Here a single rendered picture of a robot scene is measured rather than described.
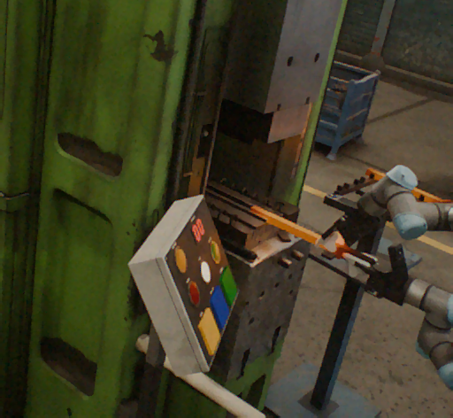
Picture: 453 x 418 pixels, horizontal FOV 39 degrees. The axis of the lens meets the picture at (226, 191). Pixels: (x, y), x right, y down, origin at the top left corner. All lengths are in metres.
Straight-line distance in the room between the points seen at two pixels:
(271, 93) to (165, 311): 0.69
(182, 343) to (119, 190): 0.55
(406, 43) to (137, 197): 8.30
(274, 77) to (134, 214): 0.52
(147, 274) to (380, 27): 8.78
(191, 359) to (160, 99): 0.63
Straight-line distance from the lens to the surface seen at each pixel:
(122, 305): 1.90
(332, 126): 5.73
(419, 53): 9.73
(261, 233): 1.99
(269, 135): 1.80
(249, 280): 1.93
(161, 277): 1.31
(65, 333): 2.26
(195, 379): 1.88
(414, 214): 1.69
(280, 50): 1.71
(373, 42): 9.95
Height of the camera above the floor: 1.85
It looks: 24 degrees down
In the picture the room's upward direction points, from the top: 11 degrees clockwise
